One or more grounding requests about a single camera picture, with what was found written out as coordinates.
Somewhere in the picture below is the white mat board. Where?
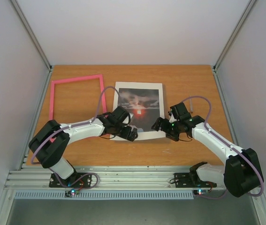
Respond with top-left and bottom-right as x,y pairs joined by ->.
113,82 -> 165,141

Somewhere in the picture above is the sunset landscape photo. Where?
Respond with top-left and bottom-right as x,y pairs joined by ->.
117,88 -> 160,132

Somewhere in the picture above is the pink picture frame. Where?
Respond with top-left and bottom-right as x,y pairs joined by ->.
49,75 -> 104,123

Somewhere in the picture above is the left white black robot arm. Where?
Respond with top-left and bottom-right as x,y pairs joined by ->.
28,106 -> 138,187

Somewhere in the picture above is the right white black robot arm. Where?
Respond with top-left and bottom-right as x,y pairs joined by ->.
152,103 -> 264,197

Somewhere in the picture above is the right small circuit board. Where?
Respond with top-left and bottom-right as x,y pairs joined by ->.
193,188 -> 210,196

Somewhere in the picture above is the small circuit board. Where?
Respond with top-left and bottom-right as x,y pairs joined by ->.
64,189 -> 80,197
193,188 -> 210,196

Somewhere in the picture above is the left small circuit board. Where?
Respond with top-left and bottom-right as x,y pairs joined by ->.
64,189 -> 80,197

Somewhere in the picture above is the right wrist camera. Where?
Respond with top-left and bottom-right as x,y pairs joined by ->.
168,111 -> 176,123

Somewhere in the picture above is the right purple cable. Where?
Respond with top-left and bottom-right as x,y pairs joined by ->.
182,95 -> 264,200

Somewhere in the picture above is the purple cable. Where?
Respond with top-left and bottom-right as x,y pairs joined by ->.
30,86 -> 98,192
182,95 -> 264,200

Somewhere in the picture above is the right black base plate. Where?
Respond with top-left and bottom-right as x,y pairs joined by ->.
169,172 -> 217,188

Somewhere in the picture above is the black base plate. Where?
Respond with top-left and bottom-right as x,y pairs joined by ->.
49,172 -> 93,188
169,172 -> 217,188

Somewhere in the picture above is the grey slotted cable duct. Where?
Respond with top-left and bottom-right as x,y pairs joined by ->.
14,190 -> 194,201

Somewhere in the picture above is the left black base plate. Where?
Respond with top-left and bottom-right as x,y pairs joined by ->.
49,172 -> 93,188

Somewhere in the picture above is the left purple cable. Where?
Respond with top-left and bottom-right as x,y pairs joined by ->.
30,86 -> 98,192

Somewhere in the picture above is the aluminium rail base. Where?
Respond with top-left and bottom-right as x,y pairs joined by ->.
3,165 -> 262,190

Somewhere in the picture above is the left aluminium corner post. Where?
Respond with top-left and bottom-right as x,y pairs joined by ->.
9,0 -> 52,71

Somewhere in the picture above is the aluminium corner post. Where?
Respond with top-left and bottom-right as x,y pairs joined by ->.
9,0 -> 52,71
212,0 -> 258,73

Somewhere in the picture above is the right aluminium corner post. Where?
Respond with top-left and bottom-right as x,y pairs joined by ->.
212,0 -> 258,73

